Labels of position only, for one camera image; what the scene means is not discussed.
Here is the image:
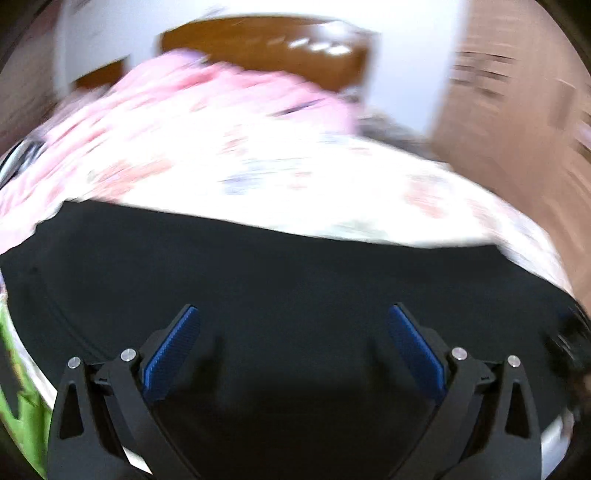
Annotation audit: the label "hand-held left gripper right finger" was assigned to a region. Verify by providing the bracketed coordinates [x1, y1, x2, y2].
[385, 302, 544, 480]

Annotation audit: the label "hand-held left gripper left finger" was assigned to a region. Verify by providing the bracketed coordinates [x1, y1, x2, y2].
[46, 304, 204, 480]

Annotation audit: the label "black pants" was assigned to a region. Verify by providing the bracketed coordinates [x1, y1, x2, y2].
[0, 199, 583, 480]

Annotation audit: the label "green bag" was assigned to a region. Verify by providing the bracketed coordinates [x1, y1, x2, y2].
[0, 305, 54, 480]

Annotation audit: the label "floral bed sheet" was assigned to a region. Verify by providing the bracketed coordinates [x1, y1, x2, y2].
[28, 111, 575, 296]

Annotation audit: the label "nightstand with floral cloth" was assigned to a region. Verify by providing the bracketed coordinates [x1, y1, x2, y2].
[358, 113, 432, 151]

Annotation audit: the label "wooden wardrobe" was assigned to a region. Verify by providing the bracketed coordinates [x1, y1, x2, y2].
[429, 0, 591, 264]

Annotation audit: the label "pink blanket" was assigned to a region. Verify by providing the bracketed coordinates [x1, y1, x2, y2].
[0, 50, 358, 259]

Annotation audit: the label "dark wooden nightstand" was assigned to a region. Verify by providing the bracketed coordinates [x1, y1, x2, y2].
[71, 56, 132, 92]

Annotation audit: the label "wooden headboard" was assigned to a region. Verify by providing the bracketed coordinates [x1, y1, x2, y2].
[159, 16, 377, 93]

